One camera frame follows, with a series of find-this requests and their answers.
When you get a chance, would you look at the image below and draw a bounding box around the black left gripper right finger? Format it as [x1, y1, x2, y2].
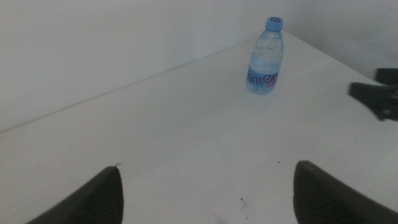
[292, 160, 398, 224]

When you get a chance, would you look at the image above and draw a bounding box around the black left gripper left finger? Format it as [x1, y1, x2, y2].
[26, 165, 125, 224]

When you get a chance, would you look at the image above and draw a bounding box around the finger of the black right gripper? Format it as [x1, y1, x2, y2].
[374, 67, 398, 85]
[348, 82, 398, 123]

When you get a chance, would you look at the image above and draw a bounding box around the clear water bottle blue cap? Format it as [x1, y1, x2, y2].
[246, 16, 285, 96]

